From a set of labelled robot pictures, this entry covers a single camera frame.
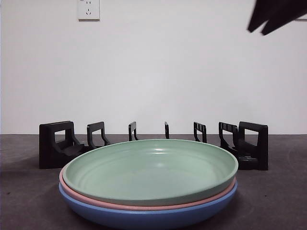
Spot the black plastic dish rack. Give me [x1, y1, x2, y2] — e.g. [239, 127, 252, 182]
[39, 121, 269, 171]

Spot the blue round plate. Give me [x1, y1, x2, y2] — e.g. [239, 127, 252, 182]
[59, 181, 238, 230]

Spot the pink round plate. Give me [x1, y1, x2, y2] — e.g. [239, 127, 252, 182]
[59, 167, 237, 212]

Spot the green round plate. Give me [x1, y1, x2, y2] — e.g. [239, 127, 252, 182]
[62, 138, 239, 207]

